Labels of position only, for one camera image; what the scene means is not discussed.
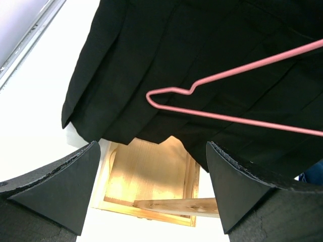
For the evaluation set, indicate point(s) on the black pleated skirt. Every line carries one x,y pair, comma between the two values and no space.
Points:
137,46

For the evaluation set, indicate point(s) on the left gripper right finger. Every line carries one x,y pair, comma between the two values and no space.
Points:
256,204

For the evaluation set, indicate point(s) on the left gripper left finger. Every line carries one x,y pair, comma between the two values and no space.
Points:
50,203

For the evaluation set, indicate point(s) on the dark blue denim skirt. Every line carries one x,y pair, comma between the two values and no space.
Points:
314,175

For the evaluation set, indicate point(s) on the wooden clothes rack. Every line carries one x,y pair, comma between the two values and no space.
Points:
153,181

